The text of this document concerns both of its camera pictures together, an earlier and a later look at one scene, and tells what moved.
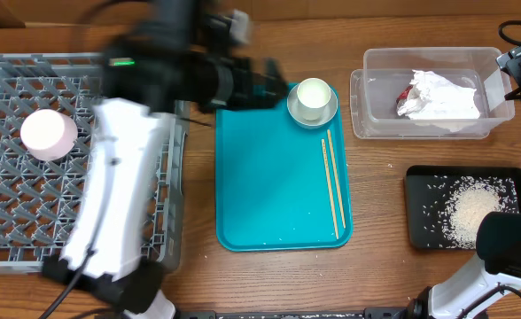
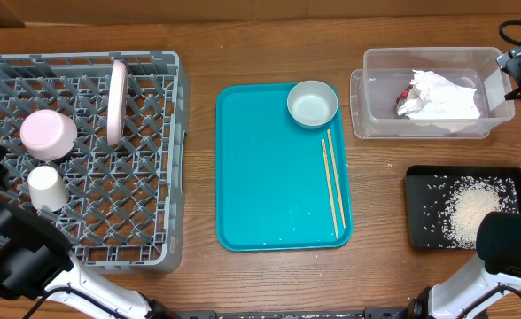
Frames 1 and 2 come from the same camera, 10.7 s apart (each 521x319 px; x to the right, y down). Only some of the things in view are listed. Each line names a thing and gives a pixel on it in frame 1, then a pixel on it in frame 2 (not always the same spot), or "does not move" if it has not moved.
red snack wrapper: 404,94 does not move
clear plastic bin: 428,93 does not move
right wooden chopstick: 336,177 does not move
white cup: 313,95 to 48,189
